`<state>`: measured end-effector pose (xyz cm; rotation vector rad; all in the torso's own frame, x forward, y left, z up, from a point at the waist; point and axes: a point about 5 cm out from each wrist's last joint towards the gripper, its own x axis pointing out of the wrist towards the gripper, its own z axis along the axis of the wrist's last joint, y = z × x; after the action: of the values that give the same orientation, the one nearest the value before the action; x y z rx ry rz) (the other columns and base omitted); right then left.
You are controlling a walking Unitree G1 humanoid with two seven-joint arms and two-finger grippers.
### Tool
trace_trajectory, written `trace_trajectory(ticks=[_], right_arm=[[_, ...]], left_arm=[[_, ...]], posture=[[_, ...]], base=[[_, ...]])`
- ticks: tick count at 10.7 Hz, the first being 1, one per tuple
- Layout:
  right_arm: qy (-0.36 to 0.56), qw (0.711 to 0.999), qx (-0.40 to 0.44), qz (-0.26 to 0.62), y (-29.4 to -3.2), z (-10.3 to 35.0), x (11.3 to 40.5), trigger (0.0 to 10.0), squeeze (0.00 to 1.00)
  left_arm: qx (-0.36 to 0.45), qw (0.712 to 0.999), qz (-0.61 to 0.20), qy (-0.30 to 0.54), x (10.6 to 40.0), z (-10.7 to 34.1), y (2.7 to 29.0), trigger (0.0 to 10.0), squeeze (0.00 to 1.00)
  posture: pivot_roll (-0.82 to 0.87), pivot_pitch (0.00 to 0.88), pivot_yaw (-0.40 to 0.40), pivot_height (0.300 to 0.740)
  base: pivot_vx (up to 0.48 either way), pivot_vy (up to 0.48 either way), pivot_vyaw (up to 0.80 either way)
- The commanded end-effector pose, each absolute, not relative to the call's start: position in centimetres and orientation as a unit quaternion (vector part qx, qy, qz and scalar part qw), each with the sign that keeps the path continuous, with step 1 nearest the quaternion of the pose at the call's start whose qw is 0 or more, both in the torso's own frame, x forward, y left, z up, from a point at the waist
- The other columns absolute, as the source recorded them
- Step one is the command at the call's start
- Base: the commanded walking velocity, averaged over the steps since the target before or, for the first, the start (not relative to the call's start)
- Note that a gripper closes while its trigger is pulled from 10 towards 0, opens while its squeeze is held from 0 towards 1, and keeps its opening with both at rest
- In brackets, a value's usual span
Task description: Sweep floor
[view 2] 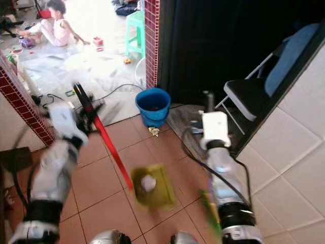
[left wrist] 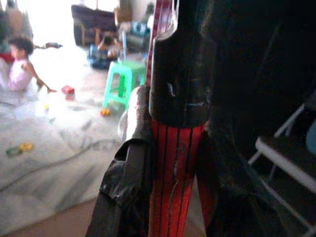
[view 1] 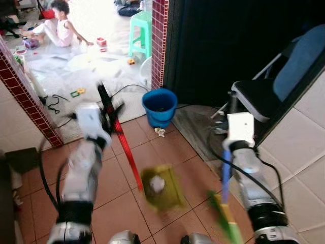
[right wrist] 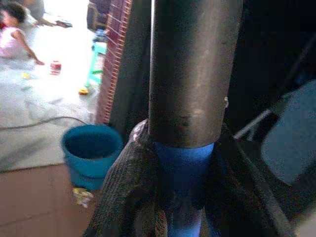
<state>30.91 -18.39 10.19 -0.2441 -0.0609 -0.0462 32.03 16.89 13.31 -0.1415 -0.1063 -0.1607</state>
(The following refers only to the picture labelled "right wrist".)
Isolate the red brick pillar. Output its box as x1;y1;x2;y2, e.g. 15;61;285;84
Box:
95;0;133;124

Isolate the green plastic stool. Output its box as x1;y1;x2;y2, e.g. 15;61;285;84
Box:
85;40;108;88

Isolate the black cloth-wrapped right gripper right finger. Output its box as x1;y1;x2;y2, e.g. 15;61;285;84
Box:
197;122;297;237

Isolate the large blue-grey barrel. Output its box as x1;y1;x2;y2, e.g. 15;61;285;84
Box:
260;80;316;186

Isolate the yellow crumpled wrapper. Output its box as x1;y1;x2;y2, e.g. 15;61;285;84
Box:
72;187;95;208

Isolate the dark chair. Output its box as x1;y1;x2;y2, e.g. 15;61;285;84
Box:
86;0;112;32

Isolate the broom handle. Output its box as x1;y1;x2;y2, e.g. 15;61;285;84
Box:
148;0;244;237

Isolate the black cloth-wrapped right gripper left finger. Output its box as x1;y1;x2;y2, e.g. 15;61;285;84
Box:
85;118;171;237

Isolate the child in pink dress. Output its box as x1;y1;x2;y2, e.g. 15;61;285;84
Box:
0;1;45;66

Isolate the red and white can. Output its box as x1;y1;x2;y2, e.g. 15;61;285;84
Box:
49;60;62;76

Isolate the grey cable on floor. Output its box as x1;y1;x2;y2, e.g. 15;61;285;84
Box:
0;116;87;129

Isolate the blue plastic bucket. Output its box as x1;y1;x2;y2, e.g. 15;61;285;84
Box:
61;124;124;191

